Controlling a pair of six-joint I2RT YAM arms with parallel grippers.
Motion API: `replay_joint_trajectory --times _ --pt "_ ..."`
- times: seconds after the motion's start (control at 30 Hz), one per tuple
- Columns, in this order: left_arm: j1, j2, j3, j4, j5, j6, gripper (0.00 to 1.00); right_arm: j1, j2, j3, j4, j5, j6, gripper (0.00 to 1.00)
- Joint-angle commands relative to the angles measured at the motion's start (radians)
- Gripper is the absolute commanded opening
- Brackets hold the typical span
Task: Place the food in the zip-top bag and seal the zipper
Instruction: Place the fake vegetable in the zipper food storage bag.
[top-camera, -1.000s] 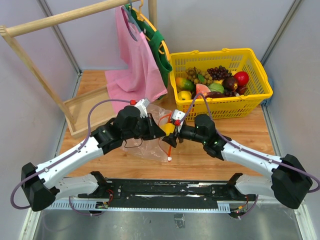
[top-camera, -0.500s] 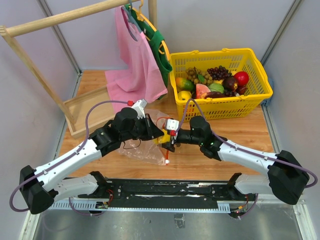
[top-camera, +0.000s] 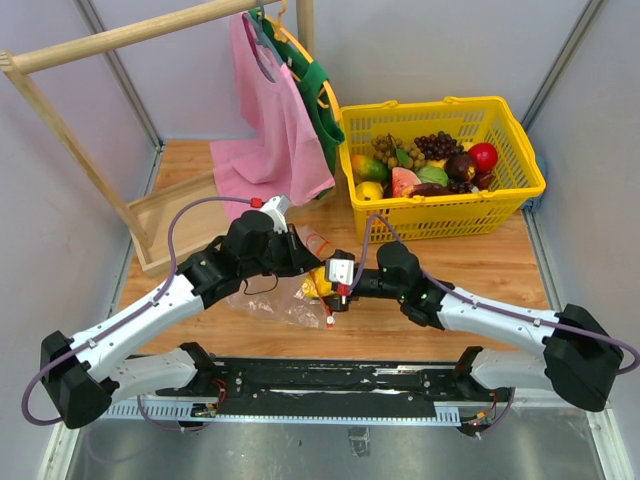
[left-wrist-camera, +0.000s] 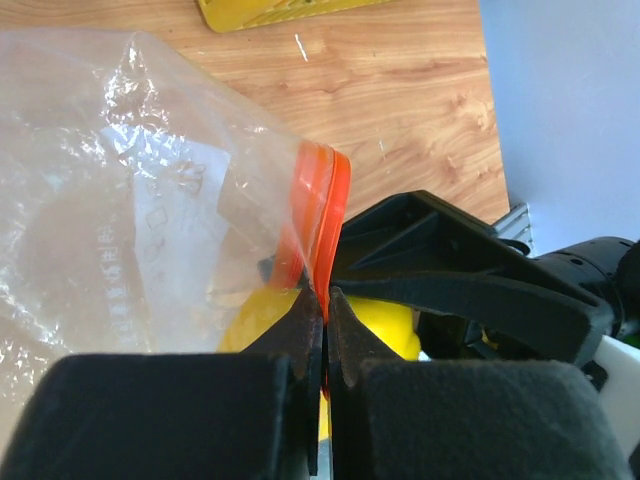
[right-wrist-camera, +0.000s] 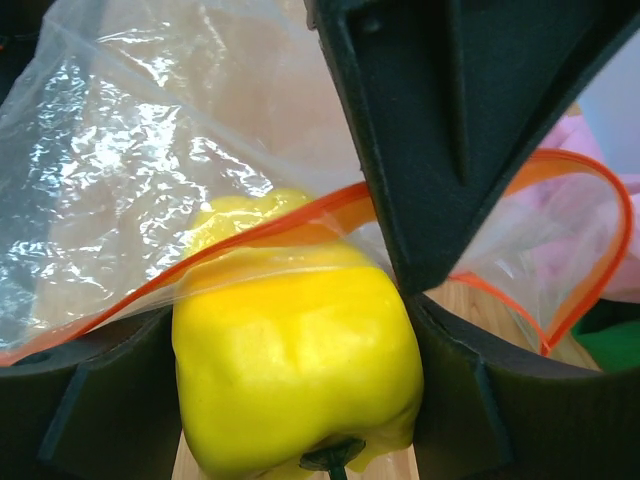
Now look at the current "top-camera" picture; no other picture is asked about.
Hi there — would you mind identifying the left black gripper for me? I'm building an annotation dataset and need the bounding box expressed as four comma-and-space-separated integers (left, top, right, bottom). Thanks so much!
241, 223, 321, 279

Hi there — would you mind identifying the yellow lemon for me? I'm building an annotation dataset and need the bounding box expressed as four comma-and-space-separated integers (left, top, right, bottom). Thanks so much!
301, 266, 334, 298
355, 181, 384, 201

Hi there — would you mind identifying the clear zip top bag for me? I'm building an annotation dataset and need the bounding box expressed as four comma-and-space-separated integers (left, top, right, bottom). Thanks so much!
226, 230, 336, 329

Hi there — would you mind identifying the dark red mangosteen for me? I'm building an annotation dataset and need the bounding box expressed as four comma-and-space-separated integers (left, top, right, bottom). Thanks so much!
444, 154, 476, 183

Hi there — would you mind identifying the red apple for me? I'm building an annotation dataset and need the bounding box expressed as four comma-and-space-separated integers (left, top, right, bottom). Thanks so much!
468, 142, 498, 173

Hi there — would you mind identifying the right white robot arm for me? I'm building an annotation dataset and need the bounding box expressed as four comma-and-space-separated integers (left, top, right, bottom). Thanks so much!
325, 241, 623, 412

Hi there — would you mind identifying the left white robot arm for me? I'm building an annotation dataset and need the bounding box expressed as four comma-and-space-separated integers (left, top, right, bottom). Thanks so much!
32, 210, 321, 429

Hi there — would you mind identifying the pink shirt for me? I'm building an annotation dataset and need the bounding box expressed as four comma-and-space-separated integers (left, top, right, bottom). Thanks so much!
210, 13, 335, 207

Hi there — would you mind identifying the green orange mango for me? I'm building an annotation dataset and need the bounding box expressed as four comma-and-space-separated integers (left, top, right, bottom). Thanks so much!
350, 154, 390, 184

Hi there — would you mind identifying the watermelon slice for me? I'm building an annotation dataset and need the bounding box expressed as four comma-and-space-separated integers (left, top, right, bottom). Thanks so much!
391, 167, 421, 198

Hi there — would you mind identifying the wooden clothes rack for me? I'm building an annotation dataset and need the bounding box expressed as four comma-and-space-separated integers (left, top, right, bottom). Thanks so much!
0, 0, 337, 279

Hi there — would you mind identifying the brown longan bunch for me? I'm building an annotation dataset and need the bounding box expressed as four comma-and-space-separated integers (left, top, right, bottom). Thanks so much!
371, 134, 426, 171

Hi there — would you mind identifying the purple sweet potato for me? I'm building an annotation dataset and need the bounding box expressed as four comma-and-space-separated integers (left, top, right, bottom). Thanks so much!
402, 183, 451, 198

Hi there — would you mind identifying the green guava fruit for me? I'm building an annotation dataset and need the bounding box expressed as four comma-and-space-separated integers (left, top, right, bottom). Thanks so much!
416, 166, 449, 187

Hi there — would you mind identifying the green shirt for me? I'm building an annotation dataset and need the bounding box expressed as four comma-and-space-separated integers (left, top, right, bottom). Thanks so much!
249, 8, 345, 175

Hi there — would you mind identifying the dark purple grape bunch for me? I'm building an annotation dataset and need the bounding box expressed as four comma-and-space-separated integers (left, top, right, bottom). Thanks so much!
414, 131, 465, 160

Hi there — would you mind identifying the grey hanger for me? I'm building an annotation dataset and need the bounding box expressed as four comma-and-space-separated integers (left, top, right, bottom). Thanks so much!
242, 12, 284, 84

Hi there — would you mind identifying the yellow plastic basket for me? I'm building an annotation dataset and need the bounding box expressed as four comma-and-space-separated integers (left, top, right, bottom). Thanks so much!
339, 96, 546, 242

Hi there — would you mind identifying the yellow hanger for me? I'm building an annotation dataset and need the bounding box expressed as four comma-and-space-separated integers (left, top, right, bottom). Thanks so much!
263, 1, 341, 121

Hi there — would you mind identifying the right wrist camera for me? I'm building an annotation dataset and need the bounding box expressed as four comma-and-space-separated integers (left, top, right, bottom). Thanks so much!
325, 249, 356, 296

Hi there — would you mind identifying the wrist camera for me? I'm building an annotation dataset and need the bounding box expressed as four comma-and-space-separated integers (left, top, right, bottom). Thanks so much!
325, 249, 356, 296
250, 195, 291, 233

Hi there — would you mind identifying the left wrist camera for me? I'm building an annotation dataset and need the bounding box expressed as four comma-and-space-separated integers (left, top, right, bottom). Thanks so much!
250, 195, 291, 233

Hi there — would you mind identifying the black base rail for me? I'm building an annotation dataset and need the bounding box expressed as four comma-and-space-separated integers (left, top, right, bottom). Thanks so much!
158, 357, 510, 423

